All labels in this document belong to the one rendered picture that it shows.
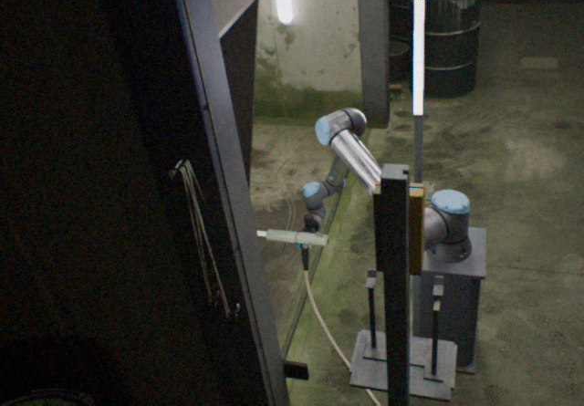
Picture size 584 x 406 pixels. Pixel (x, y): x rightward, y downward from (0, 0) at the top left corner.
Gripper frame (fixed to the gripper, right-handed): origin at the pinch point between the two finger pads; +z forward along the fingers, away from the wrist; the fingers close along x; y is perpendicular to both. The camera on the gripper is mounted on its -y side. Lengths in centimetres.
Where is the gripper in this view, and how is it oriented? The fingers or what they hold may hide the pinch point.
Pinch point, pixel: (303, 244)
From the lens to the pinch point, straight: 287.6
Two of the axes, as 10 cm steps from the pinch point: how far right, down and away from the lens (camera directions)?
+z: -2.5, 4.8, -8.4
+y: 0.3, 8.7, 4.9
